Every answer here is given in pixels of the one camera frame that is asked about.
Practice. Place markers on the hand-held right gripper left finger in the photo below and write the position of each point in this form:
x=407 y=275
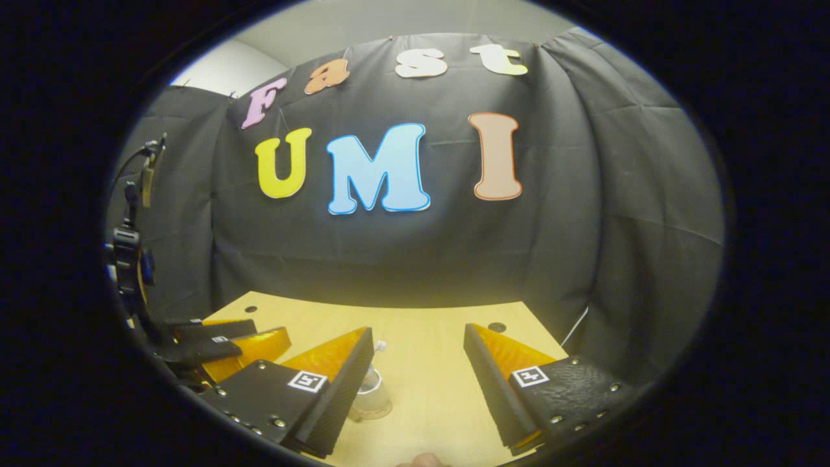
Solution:
x=343 y=395

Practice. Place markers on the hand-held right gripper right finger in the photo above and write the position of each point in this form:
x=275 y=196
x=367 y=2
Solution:
x=493 y=389

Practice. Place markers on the black backdrop cloth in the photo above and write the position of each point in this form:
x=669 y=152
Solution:
x=583 y=227

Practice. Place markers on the white toothbrush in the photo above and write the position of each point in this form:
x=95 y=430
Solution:
x=380 y=346

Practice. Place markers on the wooden desktop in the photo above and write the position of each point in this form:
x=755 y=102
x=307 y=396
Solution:
x=428 y=350

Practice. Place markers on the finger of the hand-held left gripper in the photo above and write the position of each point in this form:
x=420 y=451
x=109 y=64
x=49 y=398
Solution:
x=201 y=350
x=207 y=331

